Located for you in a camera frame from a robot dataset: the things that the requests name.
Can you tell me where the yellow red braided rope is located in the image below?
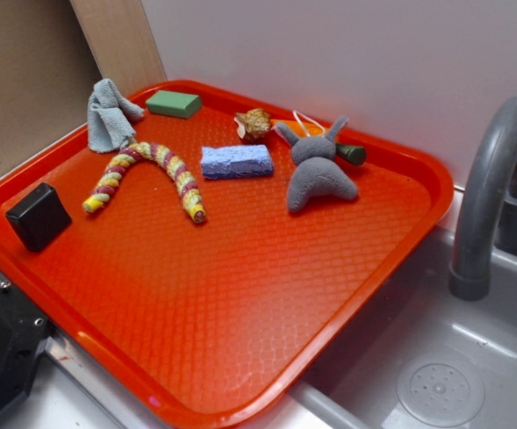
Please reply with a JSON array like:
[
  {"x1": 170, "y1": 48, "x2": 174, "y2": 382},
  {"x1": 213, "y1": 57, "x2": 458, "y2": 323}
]
[{"x1": 81, "y1": 141, "x2": 207, "y2": 225}]

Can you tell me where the black box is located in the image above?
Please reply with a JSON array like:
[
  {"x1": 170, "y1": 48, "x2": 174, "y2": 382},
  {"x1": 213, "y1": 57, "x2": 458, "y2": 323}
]
[{"x1": 5, "y1": 182, "x2": 71, "y2": 252}]

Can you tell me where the blue sponge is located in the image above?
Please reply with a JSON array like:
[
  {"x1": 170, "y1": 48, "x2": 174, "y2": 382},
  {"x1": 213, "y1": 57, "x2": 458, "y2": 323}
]
[{"x1": 200, "y1": 145, "x2": 274, "y2": 180}]

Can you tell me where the orange plastic tray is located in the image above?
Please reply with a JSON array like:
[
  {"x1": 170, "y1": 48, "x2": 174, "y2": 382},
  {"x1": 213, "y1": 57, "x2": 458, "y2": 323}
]
[{"x1": 0, "y1": 80, "x2": 454, "y2": 428}]

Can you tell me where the grey plush toy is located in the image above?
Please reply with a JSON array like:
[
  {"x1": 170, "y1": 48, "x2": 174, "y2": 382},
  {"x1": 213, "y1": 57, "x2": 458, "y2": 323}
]
[{"x1": 273, "y1": 115, "x2": 358, "y2": 213}]

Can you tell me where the brown seashell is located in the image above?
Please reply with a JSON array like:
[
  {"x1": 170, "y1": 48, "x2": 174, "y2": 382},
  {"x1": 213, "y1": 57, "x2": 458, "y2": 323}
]
[{"x1": 234, "y1": 108, "x2": 272, "y2": 142}]

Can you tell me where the green rectangular block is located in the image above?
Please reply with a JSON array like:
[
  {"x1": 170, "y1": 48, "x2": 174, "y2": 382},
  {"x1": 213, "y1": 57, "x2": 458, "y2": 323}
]
[{"x1": 146, "y1": 90, "x2": 203, "y2": 119}]

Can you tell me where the grey blue cloth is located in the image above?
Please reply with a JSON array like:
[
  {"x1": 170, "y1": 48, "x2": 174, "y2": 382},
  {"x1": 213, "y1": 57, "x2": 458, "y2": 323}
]
[{"x1": 88, "y1": 79, "x2": 145, "y2": 154}]

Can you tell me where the grey sink basin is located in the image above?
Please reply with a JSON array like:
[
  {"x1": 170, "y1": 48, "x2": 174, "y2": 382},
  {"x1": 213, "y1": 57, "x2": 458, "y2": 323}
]
[{"x1": 290, "y1": 228, "x2": 517, "y2": 428}]

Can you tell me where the wooden board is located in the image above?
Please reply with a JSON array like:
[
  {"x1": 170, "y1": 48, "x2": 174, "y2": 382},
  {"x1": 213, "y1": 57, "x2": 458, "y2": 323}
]
[{"x1": 71, "y1": 0, "x2": 167, "y2": 95}]

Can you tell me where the grey faucet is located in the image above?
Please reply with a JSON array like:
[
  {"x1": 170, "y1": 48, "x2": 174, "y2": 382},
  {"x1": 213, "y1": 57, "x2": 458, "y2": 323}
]
[{"x1": 449, "y1": 97, "x2": 517, "y2": 301}]

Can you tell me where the sink drain cover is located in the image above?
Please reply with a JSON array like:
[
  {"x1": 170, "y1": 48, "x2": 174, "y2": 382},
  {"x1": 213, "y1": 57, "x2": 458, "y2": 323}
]
[{"x1": 396, "y1": 353, "x2": 485, "y2": 428}]

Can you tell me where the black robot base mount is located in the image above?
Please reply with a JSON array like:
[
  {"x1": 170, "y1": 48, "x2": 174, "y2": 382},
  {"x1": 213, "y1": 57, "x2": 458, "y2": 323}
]
[{"x1": 0, "y1": 285, "x2": 52, "y2": 417}]

